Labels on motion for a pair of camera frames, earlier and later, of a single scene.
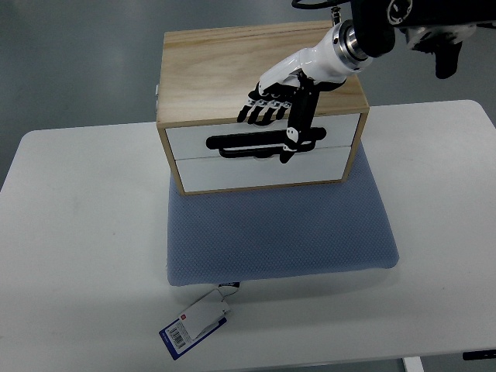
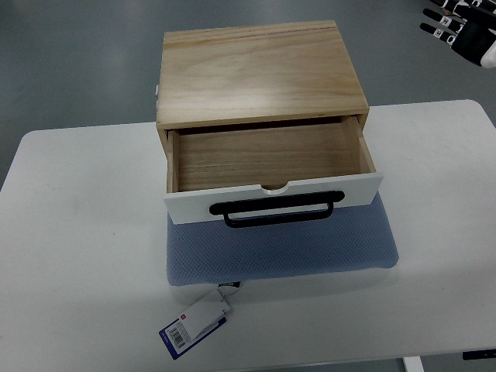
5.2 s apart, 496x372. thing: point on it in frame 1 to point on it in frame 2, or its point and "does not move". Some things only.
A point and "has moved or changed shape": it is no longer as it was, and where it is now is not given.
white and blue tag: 196,324 does not move
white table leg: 413,364 does not move
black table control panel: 479,355 does not move
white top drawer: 191,143 has moved or changed shape
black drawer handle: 260,144 to 244,206
